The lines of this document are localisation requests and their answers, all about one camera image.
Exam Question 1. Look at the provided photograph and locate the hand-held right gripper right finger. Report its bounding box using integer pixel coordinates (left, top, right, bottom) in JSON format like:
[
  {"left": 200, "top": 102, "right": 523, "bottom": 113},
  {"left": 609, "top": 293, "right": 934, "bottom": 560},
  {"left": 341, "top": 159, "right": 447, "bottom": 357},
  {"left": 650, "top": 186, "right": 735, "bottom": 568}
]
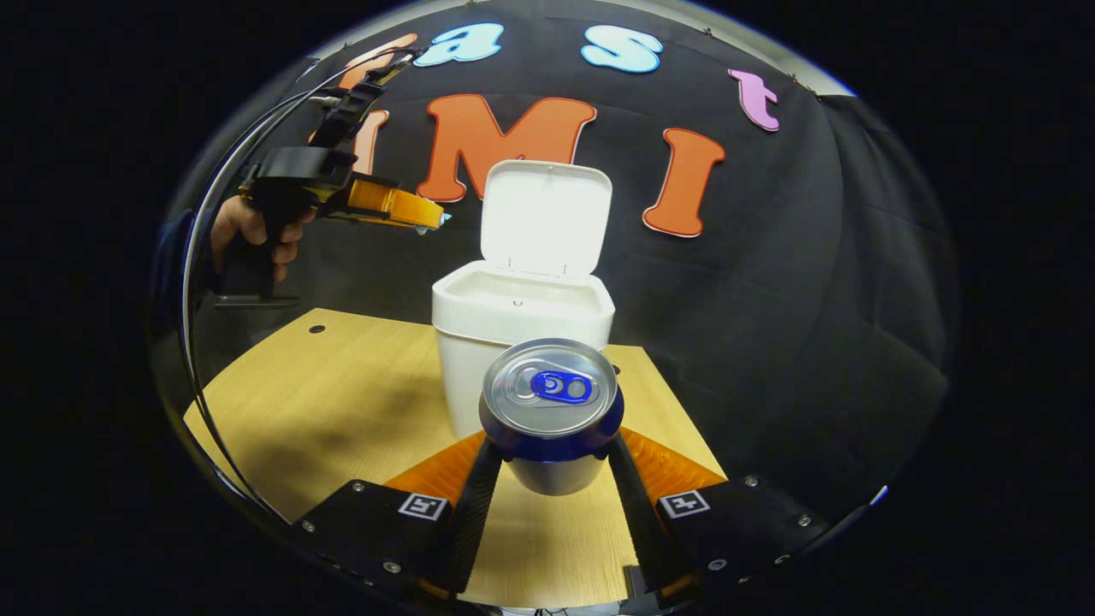
[{"left": 606, "top": 426, "right": 831, "bottom": 610}]

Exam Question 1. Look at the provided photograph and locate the black backdrop cloth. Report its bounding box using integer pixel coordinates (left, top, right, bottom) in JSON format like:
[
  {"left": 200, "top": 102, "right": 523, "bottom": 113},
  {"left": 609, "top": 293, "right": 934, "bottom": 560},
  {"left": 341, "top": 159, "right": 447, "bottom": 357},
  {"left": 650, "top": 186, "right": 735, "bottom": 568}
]
[{"left": 154, "top": 0, "right": 959, "bottom": 548}]

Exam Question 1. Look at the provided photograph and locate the blue pop can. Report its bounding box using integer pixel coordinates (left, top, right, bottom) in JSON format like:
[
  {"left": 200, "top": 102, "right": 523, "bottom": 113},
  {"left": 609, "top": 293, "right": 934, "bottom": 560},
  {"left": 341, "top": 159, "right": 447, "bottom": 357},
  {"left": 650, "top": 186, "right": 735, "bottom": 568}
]
[{"left": 479, "top": 338, "right": 625, "bottom": 497}]

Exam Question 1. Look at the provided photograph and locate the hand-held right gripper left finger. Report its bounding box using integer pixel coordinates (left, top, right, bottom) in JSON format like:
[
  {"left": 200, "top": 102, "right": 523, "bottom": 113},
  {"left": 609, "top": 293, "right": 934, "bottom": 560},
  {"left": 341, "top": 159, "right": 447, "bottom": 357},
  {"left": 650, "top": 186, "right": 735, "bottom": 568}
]
[{"left": 291, "top": 432, "right": 506, "bottom": 600}]

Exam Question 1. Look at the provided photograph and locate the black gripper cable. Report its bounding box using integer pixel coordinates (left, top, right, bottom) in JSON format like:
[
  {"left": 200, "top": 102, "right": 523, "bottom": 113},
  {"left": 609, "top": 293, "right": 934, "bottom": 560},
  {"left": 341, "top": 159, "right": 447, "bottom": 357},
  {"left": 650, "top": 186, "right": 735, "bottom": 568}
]
[{"left": 180, "top": 47, "right": 420, "bottom": 523}]

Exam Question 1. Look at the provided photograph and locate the white desktop garbage bin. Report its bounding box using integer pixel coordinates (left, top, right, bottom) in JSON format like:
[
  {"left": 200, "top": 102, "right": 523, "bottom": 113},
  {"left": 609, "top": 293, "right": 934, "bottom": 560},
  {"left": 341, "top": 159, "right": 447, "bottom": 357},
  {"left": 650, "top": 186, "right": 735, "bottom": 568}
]
[{"left": 431, "top": 160, "right": 617, "bottom": 441}]

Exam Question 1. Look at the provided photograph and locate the wooden desktop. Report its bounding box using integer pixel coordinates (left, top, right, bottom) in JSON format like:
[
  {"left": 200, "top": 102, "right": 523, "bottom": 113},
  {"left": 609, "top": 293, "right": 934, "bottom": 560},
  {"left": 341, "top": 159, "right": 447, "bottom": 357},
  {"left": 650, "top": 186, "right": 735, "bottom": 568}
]
[{"left": 184, "top": 308, "right": 728, "bottom": 610}]

